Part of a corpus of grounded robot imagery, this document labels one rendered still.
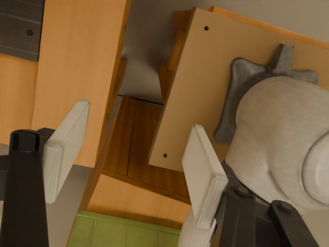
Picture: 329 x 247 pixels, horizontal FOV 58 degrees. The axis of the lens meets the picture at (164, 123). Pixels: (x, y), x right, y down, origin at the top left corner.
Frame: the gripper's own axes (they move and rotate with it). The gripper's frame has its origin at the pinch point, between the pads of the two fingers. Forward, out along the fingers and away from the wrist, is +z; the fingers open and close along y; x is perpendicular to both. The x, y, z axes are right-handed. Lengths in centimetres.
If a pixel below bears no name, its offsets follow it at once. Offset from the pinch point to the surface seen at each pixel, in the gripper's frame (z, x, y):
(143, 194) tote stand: 52, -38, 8
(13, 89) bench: 43, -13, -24
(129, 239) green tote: 45, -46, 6
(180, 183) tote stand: 63, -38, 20
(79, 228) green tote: 45, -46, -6
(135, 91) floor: 131, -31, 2
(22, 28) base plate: 41.4, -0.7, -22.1
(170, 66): 108, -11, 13
